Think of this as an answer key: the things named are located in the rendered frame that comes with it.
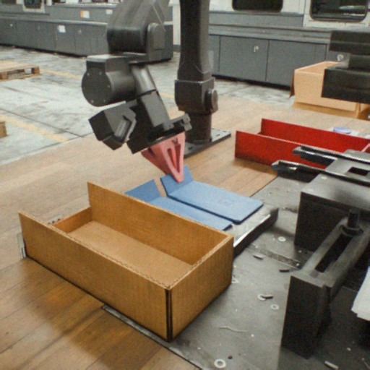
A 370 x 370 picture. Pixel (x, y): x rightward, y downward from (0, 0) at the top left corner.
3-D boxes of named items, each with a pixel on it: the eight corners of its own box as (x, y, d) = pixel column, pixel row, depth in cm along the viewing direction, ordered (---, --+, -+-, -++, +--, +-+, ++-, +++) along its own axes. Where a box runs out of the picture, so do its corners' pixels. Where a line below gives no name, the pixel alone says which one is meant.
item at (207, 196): (185, 179, 73) (185, 164, 72) (263, 204, 64) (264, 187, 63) (160, 194, 68) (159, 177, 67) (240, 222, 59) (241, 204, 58)
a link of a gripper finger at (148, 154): (186, 183, 64) (162, 127, 63) (156, 192, 69) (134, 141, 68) (210, 168, 69) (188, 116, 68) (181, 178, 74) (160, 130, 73)
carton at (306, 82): (312, 129, 351) (321, 60, 326) (378, 144, 318) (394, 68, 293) (277, 147, 310) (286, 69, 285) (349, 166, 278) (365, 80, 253)
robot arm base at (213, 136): (234, 103, 98) (209, 99, 101) (183, 123, 83) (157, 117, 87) (233, 135, 101) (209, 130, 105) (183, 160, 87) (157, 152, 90)
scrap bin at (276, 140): (260, 142, 97) (262, 117, 94) (370, 167, 83) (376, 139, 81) (233, 157, 88) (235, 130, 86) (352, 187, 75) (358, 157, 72)
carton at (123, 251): (93, 225, 64) (88, 179, 61) (230, 289, 51) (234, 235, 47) (22, 264, 55) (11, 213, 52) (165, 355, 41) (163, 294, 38)
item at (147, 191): (152, 194, 68) (152, 178, 66) (232, 224, 59) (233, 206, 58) (121, 210, 63) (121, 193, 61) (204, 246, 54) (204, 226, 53)
